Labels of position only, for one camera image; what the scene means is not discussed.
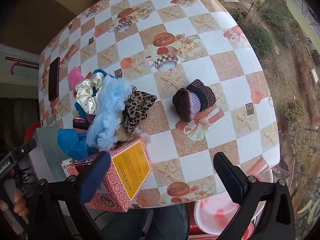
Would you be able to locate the checkered printed tablecloth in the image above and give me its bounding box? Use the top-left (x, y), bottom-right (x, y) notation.
top-left (37, 0), bottom-right (280, 208)

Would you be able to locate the white polka dot scrunchie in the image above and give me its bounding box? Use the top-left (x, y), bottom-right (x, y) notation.
top-left (75, 72), bottom-right (105, 115)

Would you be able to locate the light blue fluffy scrunchie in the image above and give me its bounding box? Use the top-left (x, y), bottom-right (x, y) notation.
top-left (86, 76), bottom-right (133, 152)

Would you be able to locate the leopard print scrunchie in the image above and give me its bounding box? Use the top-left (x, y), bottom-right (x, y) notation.
top-left (122, 90), bottom-right (158, 135)

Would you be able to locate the pink sponge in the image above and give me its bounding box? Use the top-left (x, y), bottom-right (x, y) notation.
top-left (67, 66), bottom-right (87, 90)

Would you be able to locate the white cabinet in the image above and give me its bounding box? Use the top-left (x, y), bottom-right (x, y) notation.
top-left (0, 44), bottom-right (40, 98)

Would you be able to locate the white plastic basin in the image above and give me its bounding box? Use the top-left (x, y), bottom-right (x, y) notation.
top-left (194, 170), bottom-right (273, 235)

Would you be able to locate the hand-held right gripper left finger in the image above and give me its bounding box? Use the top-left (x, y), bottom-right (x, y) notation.
top-left (27, 152), bottom-right (112, 240)

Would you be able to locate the person's left hand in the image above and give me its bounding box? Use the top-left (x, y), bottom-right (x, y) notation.
top-left (14, 189), bottom-right (29, 217)

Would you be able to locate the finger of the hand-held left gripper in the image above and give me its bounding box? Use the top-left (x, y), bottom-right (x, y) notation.
top-left (14, 139), bottom-right (37, 158)

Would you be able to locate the person's jeans leg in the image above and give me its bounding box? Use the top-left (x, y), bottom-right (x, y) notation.
top-left (100, 204), bottom-right (187, 240)

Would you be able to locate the red plastic stool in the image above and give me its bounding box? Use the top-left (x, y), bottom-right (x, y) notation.
top-left (24, 121), bottom-right (42, 145)

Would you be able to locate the black smartphone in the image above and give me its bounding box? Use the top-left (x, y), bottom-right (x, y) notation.
top-left (48, 56), bottom-right (61, 102)

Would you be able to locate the brown purple knitted band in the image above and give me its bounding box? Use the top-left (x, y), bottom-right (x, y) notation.
top-left (172, 79), bottom-right (217, 123)

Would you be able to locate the pink patterned cardboard box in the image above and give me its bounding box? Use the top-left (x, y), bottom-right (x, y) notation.
top-left (65, 136), bottom-right (153, 213)

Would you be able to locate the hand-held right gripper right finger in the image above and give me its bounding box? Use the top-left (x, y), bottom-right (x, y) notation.
top-left (213, 151), bottom-right (297, 240)

